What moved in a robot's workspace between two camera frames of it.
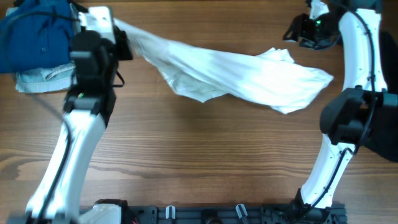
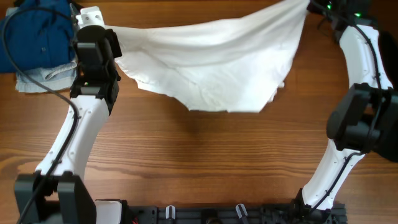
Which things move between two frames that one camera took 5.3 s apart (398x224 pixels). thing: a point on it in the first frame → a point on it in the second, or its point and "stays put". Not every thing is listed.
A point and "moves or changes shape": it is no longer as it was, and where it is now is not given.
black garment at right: x=385 y=139 stays put
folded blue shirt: x=36 y=34 stays put
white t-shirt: x=270 y=79 moves or changes shape
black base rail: x=268 y=213 stays put
